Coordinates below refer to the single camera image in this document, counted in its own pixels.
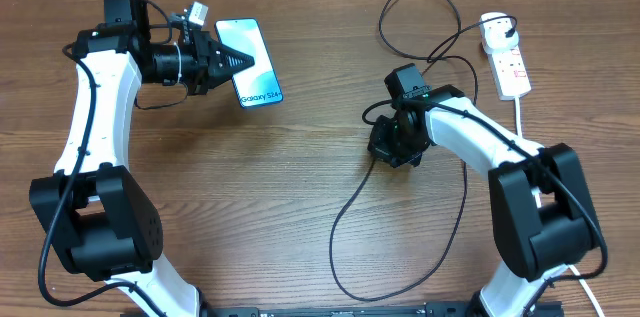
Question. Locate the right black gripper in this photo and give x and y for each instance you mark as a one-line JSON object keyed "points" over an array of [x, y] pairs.
{"points": [[382, 148]]}

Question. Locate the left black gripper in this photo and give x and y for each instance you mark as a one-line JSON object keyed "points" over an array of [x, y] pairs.
{"points": [[209, 71]]}

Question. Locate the blue Galaxy smartphone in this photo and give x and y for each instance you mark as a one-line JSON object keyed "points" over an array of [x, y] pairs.
{"points": [[256, 83]]}

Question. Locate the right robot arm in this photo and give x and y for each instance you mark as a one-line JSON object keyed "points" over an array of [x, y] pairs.
{"points": [[543, 217]]}

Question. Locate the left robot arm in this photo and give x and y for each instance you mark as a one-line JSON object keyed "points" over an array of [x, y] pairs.
{"points": [[96, 217]]}

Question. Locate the white power strip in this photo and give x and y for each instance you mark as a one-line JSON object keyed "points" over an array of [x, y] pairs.
{"points": [[510, 74]]}

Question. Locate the white USB wall charger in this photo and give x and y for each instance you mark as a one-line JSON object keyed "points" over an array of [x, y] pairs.
{"points": [[498, 32]]}

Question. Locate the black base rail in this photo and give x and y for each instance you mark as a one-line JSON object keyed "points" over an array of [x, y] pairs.
{"points": [[431, 309]]}

